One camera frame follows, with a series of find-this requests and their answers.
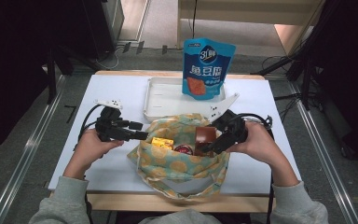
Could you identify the black tripod stand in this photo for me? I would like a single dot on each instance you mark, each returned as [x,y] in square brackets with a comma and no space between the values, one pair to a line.
[306,90]
[51,81]

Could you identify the metal floor rail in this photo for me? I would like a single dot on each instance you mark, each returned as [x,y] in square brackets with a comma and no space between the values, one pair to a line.
[322,149]
[29,146]

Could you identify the person's right hand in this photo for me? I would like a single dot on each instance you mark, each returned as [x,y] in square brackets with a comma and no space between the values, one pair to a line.
[259,141]

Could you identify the person's grey clothed torso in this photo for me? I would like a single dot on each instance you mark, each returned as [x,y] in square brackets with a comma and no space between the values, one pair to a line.
[180,217]

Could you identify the blue snack pouch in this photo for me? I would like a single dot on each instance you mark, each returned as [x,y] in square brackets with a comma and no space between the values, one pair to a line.
[208,71]

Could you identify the person's left hand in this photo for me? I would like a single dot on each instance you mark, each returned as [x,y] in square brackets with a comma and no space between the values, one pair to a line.
[91,147]

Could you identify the grey cabinet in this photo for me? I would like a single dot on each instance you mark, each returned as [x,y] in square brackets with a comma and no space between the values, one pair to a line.
[116,18]

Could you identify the dark floor plug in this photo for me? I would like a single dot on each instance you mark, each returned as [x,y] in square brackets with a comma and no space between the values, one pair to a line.
[164,49]
[140,47]
[126,47]

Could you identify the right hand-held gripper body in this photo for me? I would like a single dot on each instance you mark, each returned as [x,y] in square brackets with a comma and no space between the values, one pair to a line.
[233,127]

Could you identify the red round tin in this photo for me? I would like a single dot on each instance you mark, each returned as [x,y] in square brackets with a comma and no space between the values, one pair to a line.
[184,149]

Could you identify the yellow drink carton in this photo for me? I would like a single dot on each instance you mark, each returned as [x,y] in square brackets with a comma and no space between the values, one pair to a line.
[162,142]

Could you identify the lemon print cloth bag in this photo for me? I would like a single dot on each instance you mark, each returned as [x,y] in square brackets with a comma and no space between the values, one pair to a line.
[167,161]

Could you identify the light wooden furniture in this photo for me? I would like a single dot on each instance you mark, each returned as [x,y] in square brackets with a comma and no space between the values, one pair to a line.
[261,12]

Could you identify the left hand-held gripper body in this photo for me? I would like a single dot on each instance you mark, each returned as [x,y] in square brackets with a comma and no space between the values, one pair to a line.
[108,124]

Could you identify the dark curtain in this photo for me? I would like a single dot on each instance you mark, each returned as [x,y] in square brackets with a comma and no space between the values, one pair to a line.
[12,62]
[354,62]

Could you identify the brown rectangular box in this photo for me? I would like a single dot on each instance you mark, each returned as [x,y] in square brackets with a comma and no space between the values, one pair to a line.
[205,135]

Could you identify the white plastic tray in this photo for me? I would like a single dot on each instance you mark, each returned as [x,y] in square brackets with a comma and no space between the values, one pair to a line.
[164,99]

